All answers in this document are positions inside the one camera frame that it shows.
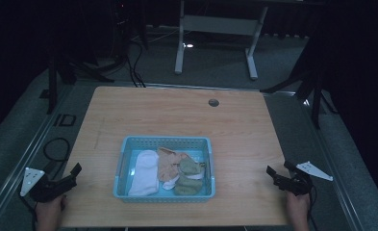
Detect olive green sock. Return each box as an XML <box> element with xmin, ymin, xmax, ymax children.
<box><xmin>173</xmin><ymin>158</ymin><xmax>207</xmax><ymax>196</ymax></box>

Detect white metal desk frame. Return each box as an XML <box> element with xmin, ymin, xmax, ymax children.
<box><xmin>174</xmin><ymin>0</ymin><xmax>269</xmax><ymax>81</ymax></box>

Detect light blue plastic basket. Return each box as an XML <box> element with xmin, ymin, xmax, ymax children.
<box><xmin>113</xmin><ymin>135</ymin><xmax>216</xmax><ymax>204</ymax></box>

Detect person's right hand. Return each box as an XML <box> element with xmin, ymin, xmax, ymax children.
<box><xmin>285</xmin><ymin>191</ymin><xmax>312</xmax><ymax>231</ymax></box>

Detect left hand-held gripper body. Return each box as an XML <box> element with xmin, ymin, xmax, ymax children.
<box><xmin>19</xmin><ymin>167</ymin><xmax>73</xmax><ymax>204</ymax></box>

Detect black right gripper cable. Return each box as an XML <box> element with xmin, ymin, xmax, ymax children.
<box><xmin>306</xmin><ymin>183</ymin><xmax>319</xmax><ymax>231</ymax></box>

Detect black metal stand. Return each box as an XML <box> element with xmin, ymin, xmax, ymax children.
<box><xmin>45</xmin><ymin>47</ymin><xmax>115</xmax><ymax>116</ymax></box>
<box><xmin>259</xmin><ymin>47</ymin><xmax>339</xmax><ymax>130</ymax></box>

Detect peach sock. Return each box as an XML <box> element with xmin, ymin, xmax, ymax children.
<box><xmin>156</xmin><ymin>146</ymin><xmax>195</xmax><ymax>183</ymax></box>

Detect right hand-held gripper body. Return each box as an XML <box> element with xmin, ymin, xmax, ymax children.
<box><xmin>272</xmin><ymin>161</ymin><xmax>334</xmax><ymax>197</ymax></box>

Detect black floor cables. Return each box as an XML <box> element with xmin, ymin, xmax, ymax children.
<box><xmin>124</xmin><ymin>39</ymin><xmax>147</xmax><ymax>89</ymax></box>

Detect person's left hand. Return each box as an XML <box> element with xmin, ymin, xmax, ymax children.
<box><xmin>35</xmin><ymin>193</ymin><xmax>68</xmax><ymax>231</ymax></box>

